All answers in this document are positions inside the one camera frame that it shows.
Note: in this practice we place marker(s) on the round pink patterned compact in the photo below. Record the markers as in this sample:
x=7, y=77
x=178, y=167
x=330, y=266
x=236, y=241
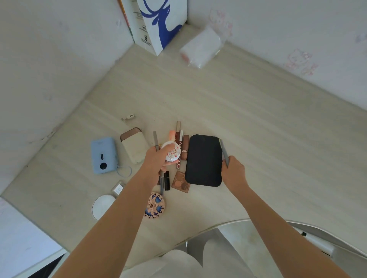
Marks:
x=154, y=206

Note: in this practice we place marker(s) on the orange pink small bottle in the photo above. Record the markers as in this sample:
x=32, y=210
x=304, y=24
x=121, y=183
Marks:
x=172, y=135

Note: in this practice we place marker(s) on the small clear white box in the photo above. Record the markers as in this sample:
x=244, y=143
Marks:
x=118, y=189

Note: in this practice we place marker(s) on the white round disc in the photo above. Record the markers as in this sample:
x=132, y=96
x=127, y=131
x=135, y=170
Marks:
x=101, y=207

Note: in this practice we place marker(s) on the brown lipstick tube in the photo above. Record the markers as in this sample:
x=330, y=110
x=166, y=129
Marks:
x=185, y=146

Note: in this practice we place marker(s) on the person's white trousers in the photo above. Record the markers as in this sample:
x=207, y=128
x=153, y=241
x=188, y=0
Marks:
x=200, y=260

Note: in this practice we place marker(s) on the person's left forearm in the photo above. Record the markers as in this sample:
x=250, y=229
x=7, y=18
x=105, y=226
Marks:
x=114, y=229

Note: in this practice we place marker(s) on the person's left hand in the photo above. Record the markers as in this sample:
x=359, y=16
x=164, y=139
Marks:
x=153, y=161

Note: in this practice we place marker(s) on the brown eyeshadow palette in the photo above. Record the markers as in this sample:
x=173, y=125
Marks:
x=180, y=182

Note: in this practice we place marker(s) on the person's right fingers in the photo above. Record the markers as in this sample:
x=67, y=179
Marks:
x=225, y=163

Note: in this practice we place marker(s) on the clear wrapped tissue pack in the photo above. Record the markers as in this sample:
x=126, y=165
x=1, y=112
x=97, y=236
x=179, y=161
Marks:
x=202, y=47

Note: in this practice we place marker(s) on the person's right hand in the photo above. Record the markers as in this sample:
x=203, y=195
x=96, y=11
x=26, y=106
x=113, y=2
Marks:
x=235, y=176

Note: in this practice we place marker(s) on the orange green flat box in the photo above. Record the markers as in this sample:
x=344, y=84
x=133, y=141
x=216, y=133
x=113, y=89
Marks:
x=126, y=17

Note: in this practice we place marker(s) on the beige case with brown lid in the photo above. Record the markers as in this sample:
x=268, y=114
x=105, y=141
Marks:
x=134, y=146

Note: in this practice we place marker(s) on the dark grey eyeliner pen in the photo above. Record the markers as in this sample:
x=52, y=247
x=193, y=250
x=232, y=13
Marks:
x=162, y=183

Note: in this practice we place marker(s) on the pink cat wall sticker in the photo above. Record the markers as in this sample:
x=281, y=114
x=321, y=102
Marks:
x=301, y=61
x=220, y=21

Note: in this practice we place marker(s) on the white chair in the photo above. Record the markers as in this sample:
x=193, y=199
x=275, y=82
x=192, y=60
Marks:
x=344, y=255

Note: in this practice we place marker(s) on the person's right forearm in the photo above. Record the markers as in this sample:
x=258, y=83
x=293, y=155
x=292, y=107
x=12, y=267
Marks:
x=281, y=237

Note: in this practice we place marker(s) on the red lettered lip gloss tube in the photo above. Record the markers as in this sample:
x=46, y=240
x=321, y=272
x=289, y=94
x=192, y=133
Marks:
x=179, y=164

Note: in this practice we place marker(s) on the white bag with blue deer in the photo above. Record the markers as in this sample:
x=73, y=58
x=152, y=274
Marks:
x=160, y=20

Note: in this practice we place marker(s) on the grey cosmetic pencil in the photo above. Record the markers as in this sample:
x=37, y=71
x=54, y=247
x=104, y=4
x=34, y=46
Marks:
x=223, y=149

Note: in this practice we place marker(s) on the black fabric pouch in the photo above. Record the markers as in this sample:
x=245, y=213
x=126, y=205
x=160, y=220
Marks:
x=203, y=160

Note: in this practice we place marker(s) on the grey eyebrow pencil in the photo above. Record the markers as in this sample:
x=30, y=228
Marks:
x=155, y=140

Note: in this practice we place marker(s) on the small grey adapter plug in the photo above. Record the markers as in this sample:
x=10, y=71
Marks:
x=128, y=117

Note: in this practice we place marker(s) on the black lipstick tube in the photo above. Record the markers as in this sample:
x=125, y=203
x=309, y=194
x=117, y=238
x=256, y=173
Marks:
x=167, y=180

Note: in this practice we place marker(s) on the round white printed compact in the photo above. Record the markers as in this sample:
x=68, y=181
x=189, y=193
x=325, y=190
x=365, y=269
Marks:
x=173, y=154

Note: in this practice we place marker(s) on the blue power bank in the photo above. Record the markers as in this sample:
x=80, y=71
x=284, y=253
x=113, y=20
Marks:
x=103, y=154

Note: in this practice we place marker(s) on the beige lip gloss tube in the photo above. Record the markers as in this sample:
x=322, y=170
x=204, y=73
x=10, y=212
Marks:
x=178, y=129

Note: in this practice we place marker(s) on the person's left fingers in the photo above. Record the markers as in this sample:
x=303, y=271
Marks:
x=167, y=149

